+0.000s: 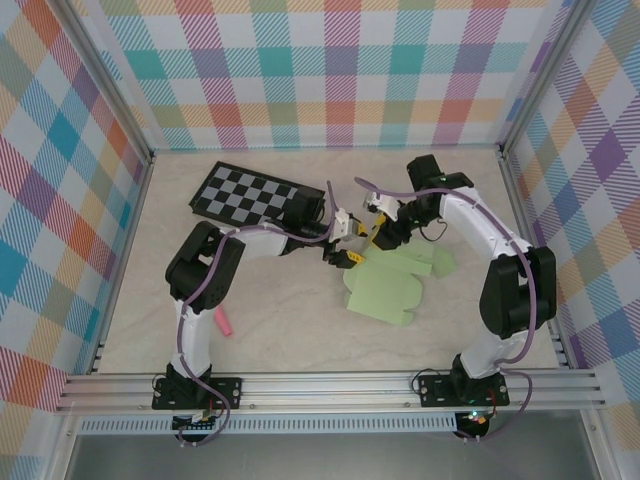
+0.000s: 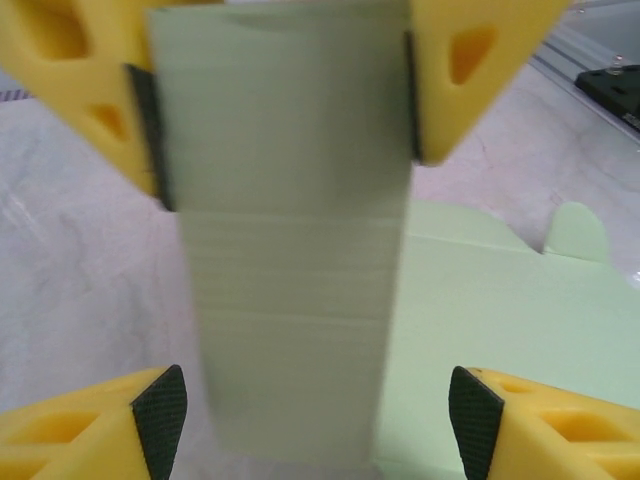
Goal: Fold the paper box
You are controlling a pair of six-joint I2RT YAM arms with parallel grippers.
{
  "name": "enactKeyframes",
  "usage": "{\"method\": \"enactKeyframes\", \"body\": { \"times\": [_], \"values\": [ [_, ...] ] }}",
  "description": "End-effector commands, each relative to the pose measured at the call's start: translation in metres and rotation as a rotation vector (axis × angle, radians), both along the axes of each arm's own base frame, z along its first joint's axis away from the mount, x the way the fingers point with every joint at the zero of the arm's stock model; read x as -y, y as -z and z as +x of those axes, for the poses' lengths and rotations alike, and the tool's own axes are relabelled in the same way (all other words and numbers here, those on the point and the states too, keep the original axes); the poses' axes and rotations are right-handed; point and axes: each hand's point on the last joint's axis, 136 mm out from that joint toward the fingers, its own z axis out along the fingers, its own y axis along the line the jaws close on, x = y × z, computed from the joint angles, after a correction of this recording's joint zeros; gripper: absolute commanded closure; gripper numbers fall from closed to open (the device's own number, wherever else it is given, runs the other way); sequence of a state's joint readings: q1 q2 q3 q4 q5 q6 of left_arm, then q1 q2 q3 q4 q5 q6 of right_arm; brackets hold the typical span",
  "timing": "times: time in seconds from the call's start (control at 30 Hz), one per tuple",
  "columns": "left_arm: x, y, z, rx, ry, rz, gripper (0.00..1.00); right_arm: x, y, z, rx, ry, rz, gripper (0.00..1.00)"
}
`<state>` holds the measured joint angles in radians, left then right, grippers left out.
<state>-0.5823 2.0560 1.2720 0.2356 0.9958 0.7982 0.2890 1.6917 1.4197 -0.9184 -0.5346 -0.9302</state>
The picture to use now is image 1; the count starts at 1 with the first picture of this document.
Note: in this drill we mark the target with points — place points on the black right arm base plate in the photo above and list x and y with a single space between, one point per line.
435 390

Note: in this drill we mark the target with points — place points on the light green paper box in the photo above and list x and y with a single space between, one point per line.
385 295

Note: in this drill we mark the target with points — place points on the aluminium frame cross rail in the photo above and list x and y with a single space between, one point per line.
325 390

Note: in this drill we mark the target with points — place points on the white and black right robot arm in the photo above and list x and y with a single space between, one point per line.
500 305

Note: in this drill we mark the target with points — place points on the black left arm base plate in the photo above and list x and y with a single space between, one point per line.
230 390

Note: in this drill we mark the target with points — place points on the aluminium frame post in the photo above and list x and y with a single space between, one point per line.
115 85
544 75

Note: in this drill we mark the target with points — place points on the aluminium frame side rail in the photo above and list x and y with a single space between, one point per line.
559 345
101 355

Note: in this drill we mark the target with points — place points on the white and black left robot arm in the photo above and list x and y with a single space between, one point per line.
220 290

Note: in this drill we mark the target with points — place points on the black and grey chessboard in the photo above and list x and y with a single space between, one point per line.
240 195

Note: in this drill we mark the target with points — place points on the pink marker pen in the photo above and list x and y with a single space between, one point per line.
225 324

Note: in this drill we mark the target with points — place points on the small electronics board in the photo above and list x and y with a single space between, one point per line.
197 422
475 419

